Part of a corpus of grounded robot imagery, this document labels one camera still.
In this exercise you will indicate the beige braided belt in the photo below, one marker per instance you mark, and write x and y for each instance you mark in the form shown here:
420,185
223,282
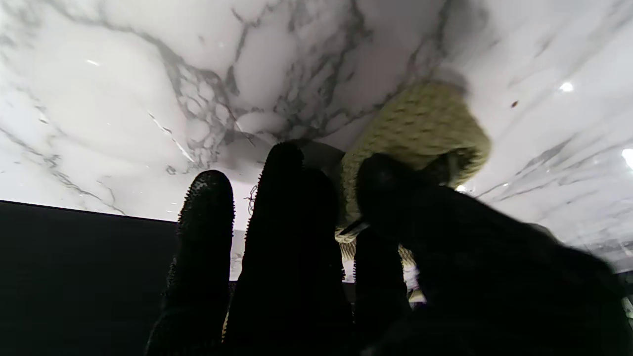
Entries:
420,128

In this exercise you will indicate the black belt storage box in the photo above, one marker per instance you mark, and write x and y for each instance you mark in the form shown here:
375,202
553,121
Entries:
84,282

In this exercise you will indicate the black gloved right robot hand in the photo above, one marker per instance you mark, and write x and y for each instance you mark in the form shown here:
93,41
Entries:
470,277

